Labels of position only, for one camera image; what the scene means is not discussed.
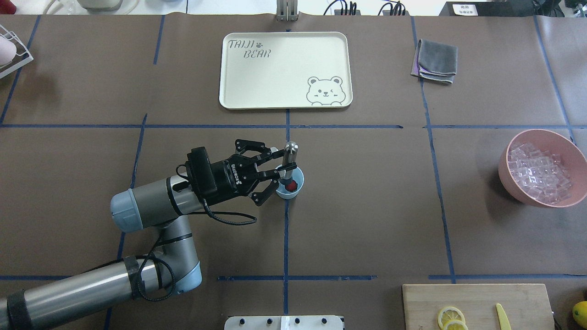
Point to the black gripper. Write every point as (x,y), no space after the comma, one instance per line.
(228,176)

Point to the red strawberry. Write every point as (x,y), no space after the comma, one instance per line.
(291,186)

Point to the clear ice cubes pile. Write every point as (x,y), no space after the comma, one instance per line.
(539,173)

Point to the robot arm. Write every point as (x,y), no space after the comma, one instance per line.
(172,266)

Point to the light blue plastic cup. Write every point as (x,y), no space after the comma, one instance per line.
(298,176)

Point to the pink cup on rack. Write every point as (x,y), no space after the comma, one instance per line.
(8,51)

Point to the cream bear serving tray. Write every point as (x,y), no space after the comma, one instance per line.
(285,70)

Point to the grey folded cloth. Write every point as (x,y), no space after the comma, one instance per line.
(435,61)

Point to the lemon slices row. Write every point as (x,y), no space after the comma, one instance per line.
(451,318)

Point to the pink bowl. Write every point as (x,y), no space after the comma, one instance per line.
(573,158)

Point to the yellow plastic knife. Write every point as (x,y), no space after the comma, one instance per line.
(503,320)

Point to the wooden cutting board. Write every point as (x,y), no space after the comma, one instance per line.
(527,306)

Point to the whole yellow lemon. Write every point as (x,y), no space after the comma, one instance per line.
(579,314)

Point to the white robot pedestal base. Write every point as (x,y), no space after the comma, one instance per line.
(285,322)

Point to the white wire cup rack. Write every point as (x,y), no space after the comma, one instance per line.
(23,56)

